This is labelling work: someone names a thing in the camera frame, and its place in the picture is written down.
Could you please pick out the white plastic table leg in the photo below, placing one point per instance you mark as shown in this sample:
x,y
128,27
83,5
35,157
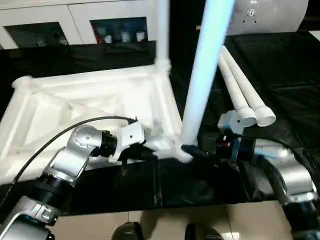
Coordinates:
x,y
245,80
205,75
233,92
163,32

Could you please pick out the white plastic table top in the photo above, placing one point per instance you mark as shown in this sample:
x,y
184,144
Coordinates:
x,y
62,105

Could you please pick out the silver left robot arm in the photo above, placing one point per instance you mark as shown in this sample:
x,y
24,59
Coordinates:
x,y
70,160

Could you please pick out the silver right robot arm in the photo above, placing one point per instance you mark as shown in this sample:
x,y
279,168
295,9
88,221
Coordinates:
x,y
287,170

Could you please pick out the black work mat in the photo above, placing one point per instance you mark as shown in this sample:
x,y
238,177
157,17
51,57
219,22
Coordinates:
x,y
200,182

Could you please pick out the dark left robot foot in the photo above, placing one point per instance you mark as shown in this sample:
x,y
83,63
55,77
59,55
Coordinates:
x,y
127,231

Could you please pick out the dark robot foot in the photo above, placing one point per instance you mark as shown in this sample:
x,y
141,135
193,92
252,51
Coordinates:
x,y
202,232
127,231

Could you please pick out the dark right robot foot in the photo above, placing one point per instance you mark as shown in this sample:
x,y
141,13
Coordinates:
x,y
202,232

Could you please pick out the small white cup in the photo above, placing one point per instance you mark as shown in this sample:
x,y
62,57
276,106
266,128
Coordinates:
x,y
125,37
140,37
108,38

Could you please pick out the black furniture with yellow label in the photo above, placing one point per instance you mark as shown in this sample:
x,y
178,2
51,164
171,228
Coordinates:
x,y
185,20

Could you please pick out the white flat board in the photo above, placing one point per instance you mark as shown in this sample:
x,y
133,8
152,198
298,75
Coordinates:
x,y
315,35

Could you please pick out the white glass-door cabinet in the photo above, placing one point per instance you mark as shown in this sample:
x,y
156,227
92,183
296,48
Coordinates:
x,y
75,12

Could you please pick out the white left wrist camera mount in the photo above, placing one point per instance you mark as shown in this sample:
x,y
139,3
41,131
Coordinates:
x,y
130,136

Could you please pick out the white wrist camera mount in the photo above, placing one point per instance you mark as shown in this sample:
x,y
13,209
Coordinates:
x,y
232,122
130,136

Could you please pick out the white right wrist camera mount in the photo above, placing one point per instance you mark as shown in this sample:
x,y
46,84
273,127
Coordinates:
x,y
232,122

